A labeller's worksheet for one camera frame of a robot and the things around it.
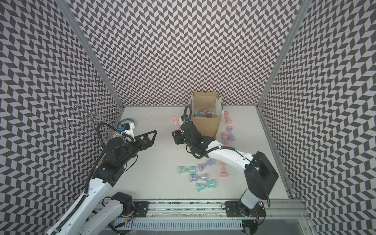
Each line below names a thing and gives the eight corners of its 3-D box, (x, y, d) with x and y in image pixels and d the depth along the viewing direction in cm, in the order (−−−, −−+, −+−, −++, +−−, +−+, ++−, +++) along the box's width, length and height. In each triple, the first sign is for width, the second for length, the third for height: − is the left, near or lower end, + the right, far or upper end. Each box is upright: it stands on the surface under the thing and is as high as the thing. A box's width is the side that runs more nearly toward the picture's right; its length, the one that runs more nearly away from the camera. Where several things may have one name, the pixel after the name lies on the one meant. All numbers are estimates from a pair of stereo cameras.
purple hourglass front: (190, 181, 83) (190, 180, 81) (190, 175, 86) (190, 173, 83) (207, 181, 83) (207, 180, 81) (206, 175, 86) (207, 173, 83)
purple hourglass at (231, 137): (228, 141, 99) (228, 139, 97) (226, 127, 106) (226, 126, 105) (234, 141, 99) (235, 139, 97) (232, 127, 106) (232, 126, 105)
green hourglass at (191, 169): (178, 173, 86) (178, 171, 84) (179, 167, 88) (178, 165, 86) (196, 173, 86) (196, 171, 84) (196, 167, 88) (196, 165, 86)
